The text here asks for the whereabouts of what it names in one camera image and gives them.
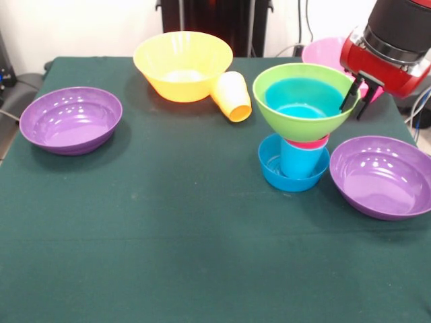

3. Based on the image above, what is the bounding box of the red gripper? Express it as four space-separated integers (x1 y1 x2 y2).
339 28 431 121

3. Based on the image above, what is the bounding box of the blue bowl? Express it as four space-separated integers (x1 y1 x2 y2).
264 77 345 119
258 133 330 193

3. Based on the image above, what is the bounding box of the pink bowl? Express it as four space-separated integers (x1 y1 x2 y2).
301 36 385 102

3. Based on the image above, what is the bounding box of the green bowl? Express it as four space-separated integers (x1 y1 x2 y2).
252 63 362 143

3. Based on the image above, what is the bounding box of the red cup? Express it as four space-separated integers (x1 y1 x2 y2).
286 134 330 151

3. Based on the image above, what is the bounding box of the blue cup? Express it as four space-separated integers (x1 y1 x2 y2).
279 138 329 178

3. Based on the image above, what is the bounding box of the purple bowl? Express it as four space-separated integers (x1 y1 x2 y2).
329 135 431 221
19 86 123 157

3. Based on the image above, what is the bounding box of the orange cup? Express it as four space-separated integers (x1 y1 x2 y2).
211 71 253 122

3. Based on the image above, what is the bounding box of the orange bowl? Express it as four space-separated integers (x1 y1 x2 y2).
133 30 234 103

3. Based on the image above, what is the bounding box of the black computer tower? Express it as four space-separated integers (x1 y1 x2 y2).
0 30 18 98

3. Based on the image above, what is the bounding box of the dark green tablecloth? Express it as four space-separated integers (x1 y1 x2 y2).
0 56 431 323

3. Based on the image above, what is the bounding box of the grey cable bundle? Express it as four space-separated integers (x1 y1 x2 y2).
403 85 431 159

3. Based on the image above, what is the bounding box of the black wall cable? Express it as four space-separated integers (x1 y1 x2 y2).
304 0 317 46

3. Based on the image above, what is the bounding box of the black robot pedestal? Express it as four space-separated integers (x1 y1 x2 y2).
161 0 273 58

